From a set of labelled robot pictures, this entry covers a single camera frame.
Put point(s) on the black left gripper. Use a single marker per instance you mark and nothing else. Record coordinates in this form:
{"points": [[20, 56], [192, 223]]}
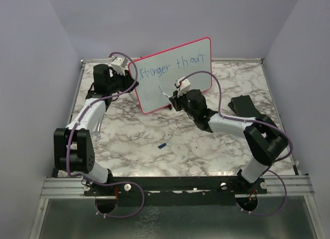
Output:
{"points": [[127, 79]]}

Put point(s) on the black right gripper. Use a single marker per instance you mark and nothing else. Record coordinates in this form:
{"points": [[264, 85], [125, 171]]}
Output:
{"points": [[176, 100]]}

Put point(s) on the pink framed whiteboard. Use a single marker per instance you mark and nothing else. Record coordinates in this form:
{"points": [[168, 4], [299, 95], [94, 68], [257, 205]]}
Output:
{"points": [[158, 73]]}

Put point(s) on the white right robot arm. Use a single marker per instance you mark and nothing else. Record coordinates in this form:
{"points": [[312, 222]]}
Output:
{"points": [[265, 140]]}

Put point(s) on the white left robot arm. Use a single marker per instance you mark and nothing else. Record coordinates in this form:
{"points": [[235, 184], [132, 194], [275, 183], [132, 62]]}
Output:
{"points": [[73, 146]]}

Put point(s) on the silver open-end wrench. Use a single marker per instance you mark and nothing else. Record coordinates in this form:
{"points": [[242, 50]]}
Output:
{"points": [[96, 134]]}

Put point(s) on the white grey small box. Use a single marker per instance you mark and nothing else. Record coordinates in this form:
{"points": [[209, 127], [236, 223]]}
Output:
{"points": [[236, 137]]}

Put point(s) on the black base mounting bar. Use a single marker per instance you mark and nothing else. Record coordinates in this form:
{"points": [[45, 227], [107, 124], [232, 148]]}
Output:
{"points": [[178, 191]]}

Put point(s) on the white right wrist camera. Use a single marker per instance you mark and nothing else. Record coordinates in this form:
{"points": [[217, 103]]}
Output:
{"points": [[182, 85]]}

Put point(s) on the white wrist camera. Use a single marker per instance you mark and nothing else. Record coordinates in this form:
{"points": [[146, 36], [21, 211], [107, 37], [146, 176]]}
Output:
{"points": [[119, 64], [182, 85]]}

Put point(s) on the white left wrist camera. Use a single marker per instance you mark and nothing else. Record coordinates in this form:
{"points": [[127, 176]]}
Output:
{"points": [[119, 64]]}

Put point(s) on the black network switch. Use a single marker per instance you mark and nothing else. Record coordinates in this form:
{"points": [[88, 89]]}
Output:
{"points": [[243, 106]]}

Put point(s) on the aluminium front rail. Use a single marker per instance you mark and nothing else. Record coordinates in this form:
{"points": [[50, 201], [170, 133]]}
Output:
{"points": [[62, 188]]}

